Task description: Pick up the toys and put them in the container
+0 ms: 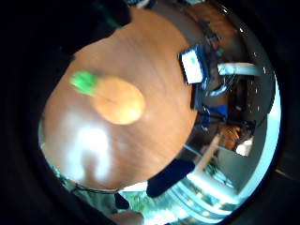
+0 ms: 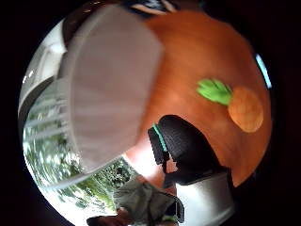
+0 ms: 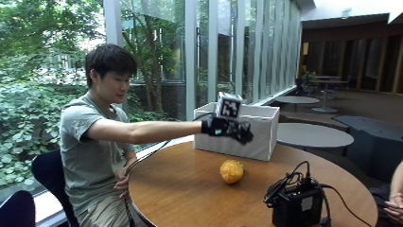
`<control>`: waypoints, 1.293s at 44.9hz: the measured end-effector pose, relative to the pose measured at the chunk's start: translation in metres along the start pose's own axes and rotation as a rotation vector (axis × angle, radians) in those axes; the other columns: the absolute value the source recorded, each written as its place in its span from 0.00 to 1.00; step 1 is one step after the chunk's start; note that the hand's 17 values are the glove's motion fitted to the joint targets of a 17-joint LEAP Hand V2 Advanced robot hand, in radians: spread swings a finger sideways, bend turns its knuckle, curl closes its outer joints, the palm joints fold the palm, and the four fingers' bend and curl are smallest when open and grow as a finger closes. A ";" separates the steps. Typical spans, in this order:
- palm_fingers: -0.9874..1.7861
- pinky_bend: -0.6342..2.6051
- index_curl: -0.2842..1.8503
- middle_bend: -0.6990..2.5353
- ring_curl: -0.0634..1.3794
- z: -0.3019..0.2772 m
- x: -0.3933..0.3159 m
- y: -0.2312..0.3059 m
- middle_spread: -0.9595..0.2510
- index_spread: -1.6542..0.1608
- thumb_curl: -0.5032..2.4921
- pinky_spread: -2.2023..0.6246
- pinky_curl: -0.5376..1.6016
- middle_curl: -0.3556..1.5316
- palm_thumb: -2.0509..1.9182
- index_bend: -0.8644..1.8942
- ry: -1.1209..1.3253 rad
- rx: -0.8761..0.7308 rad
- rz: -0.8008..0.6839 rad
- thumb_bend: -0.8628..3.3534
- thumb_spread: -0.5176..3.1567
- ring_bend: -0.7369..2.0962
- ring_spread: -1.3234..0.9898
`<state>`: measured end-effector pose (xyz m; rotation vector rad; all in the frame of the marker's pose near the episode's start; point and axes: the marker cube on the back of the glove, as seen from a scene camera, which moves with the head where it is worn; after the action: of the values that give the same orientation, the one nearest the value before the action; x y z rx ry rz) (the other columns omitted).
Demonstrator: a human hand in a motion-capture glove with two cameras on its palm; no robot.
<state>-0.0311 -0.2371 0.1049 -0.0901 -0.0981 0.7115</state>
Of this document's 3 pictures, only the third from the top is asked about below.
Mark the white fabric storage box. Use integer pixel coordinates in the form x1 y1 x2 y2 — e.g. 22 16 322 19
193 101 281 162

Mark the white marker cube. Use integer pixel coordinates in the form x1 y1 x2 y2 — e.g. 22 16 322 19
215 91 245 121

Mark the yellow mango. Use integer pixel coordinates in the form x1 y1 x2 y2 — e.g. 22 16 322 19
220 159 246 185

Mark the grey round table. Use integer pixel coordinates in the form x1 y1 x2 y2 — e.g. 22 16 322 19
276 122 355 149

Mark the black electronics box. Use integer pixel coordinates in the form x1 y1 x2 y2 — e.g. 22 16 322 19
272 185 325 227

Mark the dark grey sofa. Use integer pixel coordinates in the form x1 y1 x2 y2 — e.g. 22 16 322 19
333 114 403 183

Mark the the person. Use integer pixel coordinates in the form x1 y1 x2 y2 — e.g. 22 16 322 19
59 43 204 227

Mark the dark blue chair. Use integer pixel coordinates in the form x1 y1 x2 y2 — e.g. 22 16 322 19
31 148 82 227

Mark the black cable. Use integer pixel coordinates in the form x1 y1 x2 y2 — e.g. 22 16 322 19
124 112 216 227

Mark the round pedestal table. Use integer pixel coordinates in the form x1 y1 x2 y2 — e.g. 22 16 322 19
309 79 350 114

